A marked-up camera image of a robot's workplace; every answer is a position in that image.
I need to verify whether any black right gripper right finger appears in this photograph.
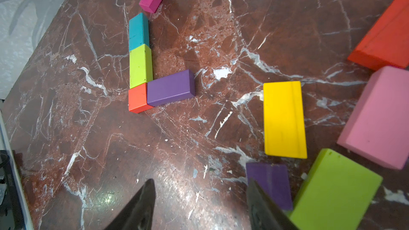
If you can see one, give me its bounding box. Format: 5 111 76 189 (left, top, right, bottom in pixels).
246 179 298 230

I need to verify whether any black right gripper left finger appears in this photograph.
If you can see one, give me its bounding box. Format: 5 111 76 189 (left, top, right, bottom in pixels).
105 179 156 230

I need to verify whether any teal block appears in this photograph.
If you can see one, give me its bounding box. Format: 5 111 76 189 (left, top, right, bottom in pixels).
129 13 150 51

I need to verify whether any lime green block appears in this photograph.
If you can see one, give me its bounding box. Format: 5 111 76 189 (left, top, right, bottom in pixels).
130 44 153 88
289 149 383 230

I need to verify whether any large purple block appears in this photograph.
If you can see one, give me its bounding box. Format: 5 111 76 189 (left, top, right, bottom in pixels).
147 70 196 106

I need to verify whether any small red block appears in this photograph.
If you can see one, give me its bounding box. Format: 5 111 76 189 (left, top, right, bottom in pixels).
128 83 153 114

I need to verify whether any small purple block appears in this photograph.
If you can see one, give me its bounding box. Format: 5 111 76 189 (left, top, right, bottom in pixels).
246 162 293 211

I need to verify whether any yellow block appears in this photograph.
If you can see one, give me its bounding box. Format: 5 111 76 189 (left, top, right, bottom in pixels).
263 81 307 159

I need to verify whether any light pink block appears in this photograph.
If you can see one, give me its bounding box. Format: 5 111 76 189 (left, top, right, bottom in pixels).
337 66 409 170

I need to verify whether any long red block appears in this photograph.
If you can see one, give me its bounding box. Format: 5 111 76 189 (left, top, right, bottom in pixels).
348 0 409 71

